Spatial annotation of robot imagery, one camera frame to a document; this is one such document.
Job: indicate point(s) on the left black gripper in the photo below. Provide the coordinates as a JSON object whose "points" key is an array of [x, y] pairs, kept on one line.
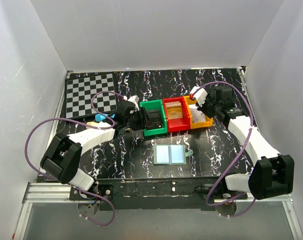
{"points": [[140, 119]]}

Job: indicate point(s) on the green plastic bin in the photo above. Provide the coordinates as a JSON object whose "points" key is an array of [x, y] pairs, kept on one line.
{"points": [[153, 104]]}

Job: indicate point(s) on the yellow plastic bin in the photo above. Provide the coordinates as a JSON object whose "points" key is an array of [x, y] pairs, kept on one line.
{"points": [[209, 121]]}

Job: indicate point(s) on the red plastic bin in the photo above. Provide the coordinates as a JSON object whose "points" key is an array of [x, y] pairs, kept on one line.
{"points": [[178, 125]]}

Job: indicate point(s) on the green card holder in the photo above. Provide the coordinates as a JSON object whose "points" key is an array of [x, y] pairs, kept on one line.
{"points": [[173, 154]]}

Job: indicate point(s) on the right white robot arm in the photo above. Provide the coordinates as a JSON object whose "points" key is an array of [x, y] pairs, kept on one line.
{"points": [[273, 173]]}

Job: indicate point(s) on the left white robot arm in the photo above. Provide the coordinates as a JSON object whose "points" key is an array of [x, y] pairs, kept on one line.
{"points": [[62, 157]]}

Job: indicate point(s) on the black card in green bin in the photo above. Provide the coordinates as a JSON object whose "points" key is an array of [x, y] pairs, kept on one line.
{"points": [[156, 118]]}

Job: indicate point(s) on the white card in yellow bin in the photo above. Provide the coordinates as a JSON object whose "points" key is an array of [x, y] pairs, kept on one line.
{"points": [[197, 116]]}

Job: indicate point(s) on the orange card in red bin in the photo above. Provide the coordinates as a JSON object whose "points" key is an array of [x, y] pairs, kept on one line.
{"points": [[174, 110]]}

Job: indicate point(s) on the blue plastic crayon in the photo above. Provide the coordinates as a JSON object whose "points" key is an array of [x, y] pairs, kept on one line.
{"points": [[99, 118]]}

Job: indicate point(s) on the cream plastic crayon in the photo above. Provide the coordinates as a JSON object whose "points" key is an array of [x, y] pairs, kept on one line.
{"points": [[92, 124]]}

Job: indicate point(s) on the checkered chessboard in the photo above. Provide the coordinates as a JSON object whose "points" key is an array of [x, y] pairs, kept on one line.
{"points": [[84, 91]]}

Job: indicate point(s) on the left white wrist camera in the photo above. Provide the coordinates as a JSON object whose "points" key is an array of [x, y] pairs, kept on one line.
{"points": [[134, 99]]}

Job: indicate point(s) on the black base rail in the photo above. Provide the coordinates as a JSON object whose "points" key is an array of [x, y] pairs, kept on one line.
{"points": [[149, 193]]}

